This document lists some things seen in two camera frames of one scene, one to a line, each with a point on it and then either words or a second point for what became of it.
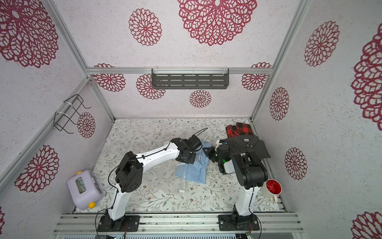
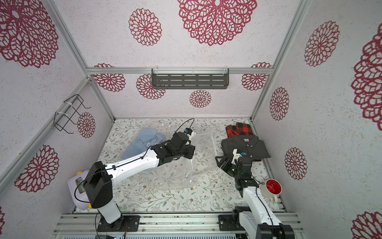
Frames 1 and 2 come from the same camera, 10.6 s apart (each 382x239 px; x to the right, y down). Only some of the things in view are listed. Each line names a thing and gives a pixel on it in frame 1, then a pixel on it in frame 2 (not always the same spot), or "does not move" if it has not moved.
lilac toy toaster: [84, 190] does not move
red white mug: [270, 188] does not move
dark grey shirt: [245, 143] does not move
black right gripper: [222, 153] → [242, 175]
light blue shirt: [197, 172] → [147, 138]
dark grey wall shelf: [190, 78] does not move
